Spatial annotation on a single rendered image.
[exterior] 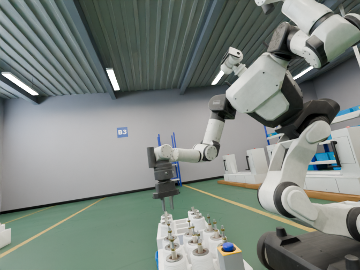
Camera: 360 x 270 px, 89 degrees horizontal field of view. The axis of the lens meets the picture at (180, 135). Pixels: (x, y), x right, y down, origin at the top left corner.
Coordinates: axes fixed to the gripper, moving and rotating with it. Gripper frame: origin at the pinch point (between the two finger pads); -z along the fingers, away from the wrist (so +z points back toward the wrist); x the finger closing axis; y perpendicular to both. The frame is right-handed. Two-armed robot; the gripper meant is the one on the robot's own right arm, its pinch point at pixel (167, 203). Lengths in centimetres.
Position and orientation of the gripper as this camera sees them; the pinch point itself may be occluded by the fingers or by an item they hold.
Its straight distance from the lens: 89.4
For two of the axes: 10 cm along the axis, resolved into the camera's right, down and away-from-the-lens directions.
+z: -1.4, -9.7, 1.8
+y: 3.7, -2.2, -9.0
